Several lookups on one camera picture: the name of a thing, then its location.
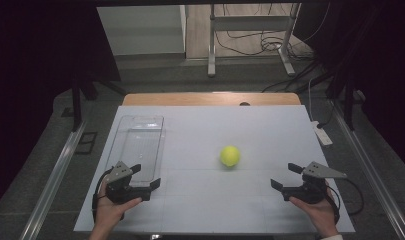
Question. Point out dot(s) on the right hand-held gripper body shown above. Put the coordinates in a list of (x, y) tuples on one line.
[(306, 193)]

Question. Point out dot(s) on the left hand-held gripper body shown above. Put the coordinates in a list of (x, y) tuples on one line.
[(123, 193)]

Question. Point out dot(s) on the clear plastic container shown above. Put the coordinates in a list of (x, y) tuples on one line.
[(140, 143)]

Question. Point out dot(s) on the yellow tennis ball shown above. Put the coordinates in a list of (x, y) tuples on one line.
[(230, 156)]

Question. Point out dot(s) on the person's right hand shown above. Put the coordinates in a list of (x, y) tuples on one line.
[(318, 213)]

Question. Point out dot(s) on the person's left hand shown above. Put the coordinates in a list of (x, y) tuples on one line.
[(106, 213)]

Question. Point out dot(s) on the white power strip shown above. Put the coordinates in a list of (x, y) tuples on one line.
[(321, 133)]

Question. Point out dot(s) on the white board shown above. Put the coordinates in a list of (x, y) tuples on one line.
[(203, 200)]

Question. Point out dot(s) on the black floor plate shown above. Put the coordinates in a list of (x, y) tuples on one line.
[(86, 143)]

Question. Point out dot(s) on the dark round table grommet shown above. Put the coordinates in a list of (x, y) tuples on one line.
[(244, 104)]

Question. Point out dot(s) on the black metal stand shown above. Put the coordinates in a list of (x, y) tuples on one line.
[(76, 106), (349, 106)]

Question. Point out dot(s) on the wooden table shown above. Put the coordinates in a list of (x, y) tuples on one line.
[(196, 99)]

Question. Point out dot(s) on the dark curtain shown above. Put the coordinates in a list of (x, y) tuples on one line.
[(30, 83), (383, 66)]

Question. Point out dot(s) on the white cabinet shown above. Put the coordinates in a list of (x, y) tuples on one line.
[(140, 30)]

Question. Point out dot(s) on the aluminium rail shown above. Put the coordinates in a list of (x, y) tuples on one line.
[(373, 180), (53, 180)]

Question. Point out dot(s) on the white metal desk frame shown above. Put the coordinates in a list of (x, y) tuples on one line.
[(250, 23)]

